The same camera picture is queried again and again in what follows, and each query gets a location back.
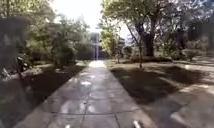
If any grey stone slab path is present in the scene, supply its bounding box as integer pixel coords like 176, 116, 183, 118
13, 59, 159, 128

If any thin sapling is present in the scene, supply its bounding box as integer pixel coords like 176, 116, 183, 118
126, 22, 145, 70

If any group of green bushes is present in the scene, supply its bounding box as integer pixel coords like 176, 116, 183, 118
26, 14, 93, 68

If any low bush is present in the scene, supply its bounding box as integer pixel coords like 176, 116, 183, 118
181, 48, 202, 62

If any large dark-trunked tree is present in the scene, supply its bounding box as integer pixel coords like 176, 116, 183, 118
100, 0, 199, 58

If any leaf-strewn bare ground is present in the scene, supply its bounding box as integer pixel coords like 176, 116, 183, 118
0, 60, 90, 128

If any leaf-strewn grass ground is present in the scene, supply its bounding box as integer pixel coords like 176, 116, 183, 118
104, 56, 214, 128

